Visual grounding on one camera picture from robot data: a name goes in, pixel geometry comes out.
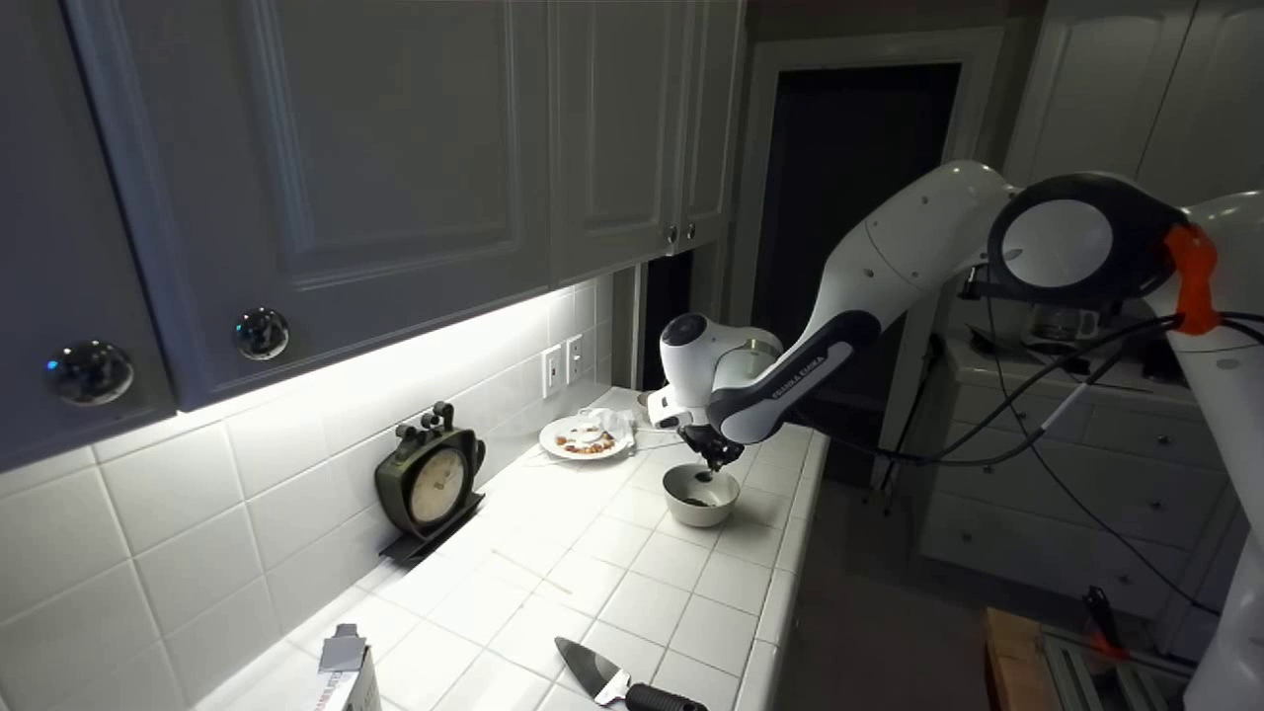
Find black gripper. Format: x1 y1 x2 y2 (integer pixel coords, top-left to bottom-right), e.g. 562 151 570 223
676 420 750 472

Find grey bowl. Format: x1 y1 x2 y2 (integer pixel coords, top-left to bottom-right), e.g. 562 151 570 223
659 458 745 534

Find orange food pieces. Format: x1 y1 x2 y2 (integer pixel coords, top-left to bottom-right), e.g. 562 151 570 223
556 420 620 458

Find white electrical outlet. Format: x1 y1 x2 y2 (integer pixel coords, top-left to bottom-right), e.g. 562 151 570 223
533 341 570 402

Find dark green retro clock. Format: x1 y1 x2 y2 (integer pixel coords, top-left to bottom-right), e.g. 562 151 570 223
369 400 489 551

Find narrow grey upper cabinet door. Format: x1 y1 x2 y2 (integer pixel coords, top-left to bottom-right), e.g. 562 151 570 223
550 0 689 273

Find white lower cabinet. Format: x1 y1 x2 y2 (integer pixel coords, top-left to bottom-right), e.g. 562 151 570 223
914 352 1248 622

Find wooden board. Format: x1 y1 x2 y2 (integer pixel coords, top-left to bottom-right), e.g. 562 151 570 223
978 601 1097 711

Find round metal cabinet knob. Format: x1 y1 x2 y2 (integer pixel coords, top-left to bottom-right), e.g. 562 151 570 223
228 305 294 366
38 337 139 410

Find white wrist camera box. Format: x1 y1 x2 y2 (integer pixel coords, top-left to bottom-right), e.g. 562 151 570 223
638 384 689 431

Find black handled kitchen knife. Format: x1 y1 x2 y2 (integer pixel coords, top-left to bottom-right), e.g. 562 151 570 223
550 630 712 711

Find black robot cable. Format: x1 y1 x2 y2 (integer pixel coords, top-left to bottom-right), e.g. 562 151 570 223
863 309 1264 622

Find white door frame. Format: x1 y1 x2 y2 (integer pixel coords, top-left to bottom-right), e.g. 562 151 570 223
721 21 1024 400

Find orange strap on arm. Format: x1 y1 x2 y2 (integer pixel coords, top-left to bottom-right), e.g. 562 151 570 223
1159 218 1225 341

